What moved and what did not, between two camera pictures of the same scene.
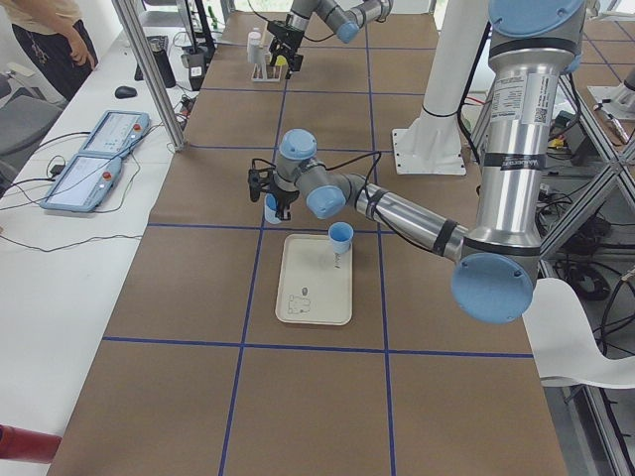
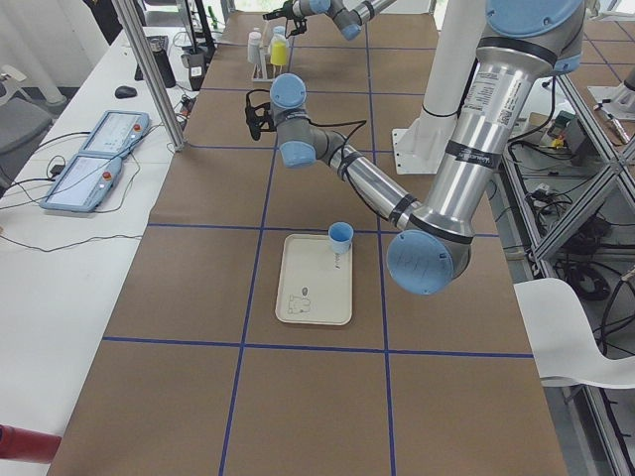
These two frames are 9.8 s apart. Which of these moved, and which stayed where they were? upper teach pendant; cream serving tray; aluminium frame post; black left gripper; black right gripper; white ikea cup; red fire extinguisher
Moved: black left gripper; black right gripper
Stayed: cream serving tray; aluminium frame post; white ikea cup; upper teach pendant; red fire extinguisher
